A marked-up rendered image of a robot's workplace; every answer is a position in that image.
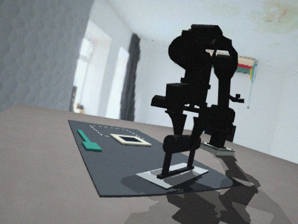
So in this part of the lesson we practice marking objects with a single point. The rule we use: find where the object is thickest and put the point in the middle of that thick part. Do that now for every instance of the green small trowel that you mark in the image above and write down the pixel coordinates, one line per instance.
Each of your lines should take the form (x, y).
(88, 145)

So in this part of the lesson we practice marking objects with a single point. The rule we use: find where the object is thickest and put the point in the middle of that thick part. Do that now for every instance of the cream square tile with dark centre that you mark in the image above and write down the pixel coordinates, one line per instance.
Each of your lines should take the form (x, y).
(129, 140)

